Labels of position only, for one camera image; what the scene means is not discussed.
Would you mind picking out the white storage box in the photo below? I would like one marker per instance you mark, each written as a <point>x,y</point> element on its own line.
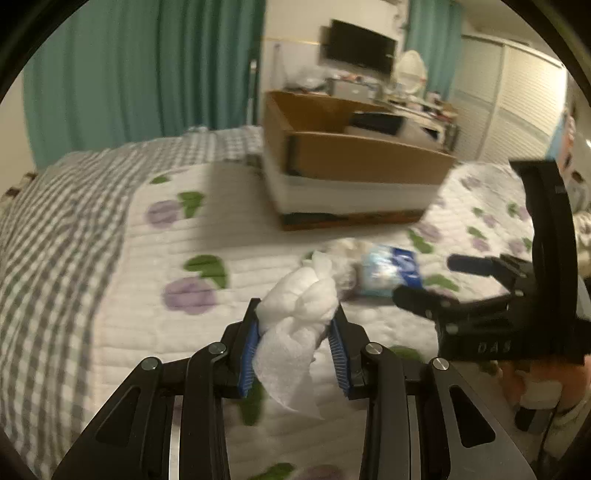
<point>351,196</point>

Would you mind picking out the grey checked blanket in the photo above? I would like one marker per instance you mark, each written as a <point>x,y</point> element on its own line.
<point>60,221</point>

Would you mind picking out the white tissue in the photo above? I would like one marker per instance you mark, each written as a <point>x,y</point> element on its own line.
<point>300,300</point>

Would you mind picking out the brown cardboard box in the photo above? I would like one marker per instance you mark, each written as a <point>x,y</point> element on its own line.
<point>323,147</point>

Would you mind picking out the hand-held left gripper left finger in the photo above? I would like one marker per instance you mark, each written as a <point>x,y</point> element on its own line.
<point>248,357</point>

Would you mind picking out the black item in box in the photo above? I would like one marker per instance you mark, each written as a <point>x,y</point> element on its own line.
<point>376,122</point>

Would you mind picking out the clear plastic bag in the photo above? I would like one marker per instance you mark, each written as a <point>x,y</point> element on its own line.
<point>344,267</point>

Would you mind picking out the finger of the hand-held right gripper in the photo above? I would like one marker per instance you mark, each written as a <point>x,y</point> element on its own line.
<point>425,302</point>
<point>475,265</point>

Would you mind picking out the blue tissue packet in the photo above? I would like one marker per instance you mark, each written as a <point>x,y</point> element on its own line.
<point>392,270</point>

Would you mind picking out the black wall television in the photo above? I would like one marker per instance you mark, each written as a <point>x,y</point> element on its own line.
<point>359,46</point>

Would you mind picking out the floral white quilt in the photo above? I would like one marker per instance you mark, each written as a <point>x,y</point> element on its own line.
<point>152,258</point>

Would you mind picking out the person's right hand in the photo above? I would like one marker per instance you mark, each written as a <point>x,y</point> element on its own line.
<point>570,383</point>

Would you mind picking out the cluttered white desk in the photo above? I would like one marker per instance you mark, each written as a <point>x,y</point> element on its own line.
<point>415,108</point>

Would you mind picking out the teal window curtain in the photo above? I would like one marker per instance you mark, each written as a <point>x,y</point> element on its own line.
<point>436,41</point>
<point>138,69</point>

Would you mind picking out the white louvred wardrobe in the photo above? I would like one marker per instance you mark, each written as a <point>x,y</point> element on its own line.
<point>508,101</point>

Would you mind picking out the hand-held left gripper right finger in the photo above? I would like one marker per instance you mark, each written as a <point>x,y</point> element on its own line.
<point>340,362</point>

